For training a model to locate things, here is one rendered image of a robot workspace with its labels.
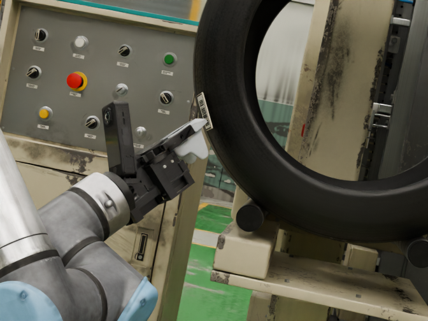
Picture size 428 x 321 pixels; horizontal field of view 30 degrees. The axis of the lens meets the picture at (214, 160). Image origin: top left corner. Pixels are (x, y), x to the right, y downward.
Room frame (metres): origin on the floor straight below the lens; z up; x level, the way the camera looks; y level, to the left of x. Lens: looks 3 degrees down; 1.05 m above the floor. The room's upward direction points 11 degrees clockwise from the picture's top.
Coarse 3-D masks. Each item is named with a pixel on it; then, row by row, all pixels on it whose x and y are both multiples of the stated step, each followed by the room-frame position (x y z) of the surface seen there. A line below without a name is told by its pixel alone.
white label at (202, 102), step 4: (200, 96) 1.29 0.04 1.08; (200, 100) 1.30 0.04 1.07; (204, 100) 1.28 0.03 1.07; (200, 104) 1.31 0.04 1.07; (204, 104) 1.28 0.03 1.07; (200, 108) 1.31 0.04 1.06; (204, 108) 1.29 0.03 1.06; (204, 112) 1.29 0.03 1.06; (208, 112) 1.28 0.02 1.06; (204, 116) 1.30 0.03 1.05; (208, 116) 1.28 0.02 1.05; (208, 120) 1.28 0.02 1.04; (208, 124) 1.29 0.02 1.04; (208, 128) 1.29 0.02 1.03; (212, 128) 1.28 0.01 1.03
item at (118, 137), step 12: (108, 108) 1.18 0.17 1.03; (120, 108) 1.18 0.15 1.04; (108, 120) 1.18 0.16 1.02; (120, 120) 1.17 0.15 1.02; (108, 132) 1.19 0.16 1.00; (120, 132) 1.17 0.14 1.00; (108, 144) 1.19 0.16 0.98; (120, 144) 1.16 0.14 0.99; (132, 144) 1.17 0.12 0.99; (108, 156) 1.19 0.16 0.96; (120, 156) 1.16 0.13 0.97; (132, 156) 1.17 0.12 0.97; (120, 168) 1.16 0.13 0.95; (132, 168) 1.16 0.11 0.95
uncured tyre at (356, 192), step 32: (224, 0) 1.29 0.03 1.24; (256, 0) 1.27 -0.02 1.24; (288, 0) 1.55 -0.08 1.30; (224, 32) 1.28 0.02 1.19; (256, 32) 1.55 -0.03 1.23; (224, 64) 1.28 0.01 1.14; (256, 64) 1.57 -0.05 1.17; (224, 96) 1.28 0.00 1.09; (256, 96) 1.55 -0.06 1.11; (224, 128) 1.28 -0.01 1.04; (256, 128) 1.26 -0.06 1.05; (224, 160) 1.31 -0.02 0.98; (256, 160) 1.27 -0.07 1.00; (288, 160) 1.54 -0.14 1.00; (256, 192) 1.30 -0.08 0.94; (288, 192) 1.26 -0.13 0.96; (320, 192) 1.25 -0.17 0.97; (352, 192) 1.25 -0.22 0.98; (384, 192) 1.24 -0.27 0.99; (416, 192) 1.24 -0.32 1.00; (320, 224) 1.28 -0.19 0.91; (352, 224) 1.26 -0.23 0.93; (384, 224) 1.25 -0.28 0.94; (416, 224) 1.26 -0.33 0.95
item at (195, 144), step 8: (192, 120) 1.26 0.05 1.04; (200, 120) 1.26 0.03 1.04; (200, 128) 1.25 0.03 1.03; (192, 136) 1.24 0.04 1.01; (200, 136) 1.25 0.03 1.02; (184, 144) 1.23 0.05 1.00; (192, 144) 1.24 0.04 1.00; (200, 144) 1.24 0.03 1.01; (176, 152) 1.22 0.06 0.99; (184, 152) 1.22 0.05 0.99; (192, 152) 1.23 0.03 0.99; (200, 152) 1.24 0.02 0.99
